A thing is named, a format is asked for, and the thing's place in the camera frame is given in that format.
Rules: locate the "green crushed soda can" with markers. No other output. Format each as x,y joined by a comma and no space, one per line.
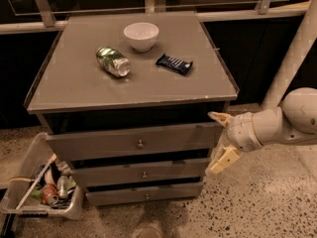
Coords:
113,61

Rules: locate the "grey drawer cabinet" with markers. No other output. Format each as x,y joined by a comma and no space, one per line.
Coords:
74,94

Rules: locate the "grey bottom drawer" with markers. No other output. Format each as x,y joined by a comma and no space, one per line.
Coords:
148,193

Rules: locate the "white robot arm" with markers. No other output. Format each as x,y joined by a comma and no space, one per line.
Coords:
293,122

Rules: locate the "red soda can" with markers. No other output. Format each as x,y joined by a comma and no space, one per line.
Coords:
49,195

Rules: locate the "white stick in bin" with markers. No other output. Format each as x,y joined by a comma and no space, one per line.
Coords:
33,185

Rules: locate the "clear plastic bin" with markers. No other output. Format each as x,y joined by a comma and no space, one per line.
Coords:
37,155

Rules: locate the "grey top drawer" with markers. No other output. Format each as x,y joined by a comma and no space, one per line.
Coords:
128,142

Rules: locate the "blue snack bar wrapper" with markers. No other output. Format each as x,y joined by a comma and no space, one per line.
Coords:
175,65

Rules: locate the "grey drawer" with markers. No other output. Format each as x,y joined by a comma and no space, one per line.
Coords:
131,173
148,193
128,142

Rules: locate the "metal railing with glass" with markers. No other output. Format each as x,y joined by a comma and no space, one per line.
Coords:
32,16

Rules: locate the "silver can in bin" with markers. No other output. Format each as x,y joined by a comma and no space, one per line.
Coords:
62,187

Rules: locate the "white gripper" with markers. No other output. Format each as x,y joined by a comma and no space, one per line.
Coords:
242,130

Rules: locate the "grey middle drawer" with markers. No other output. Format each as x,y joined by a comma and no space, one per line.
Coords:
131,173

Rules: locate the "white diagonal pole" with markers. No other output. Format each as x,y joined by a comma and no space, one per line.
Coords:
299,48

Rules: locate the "white ceramic bowl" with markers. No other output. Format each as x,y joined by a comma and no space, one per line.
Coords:
141,36

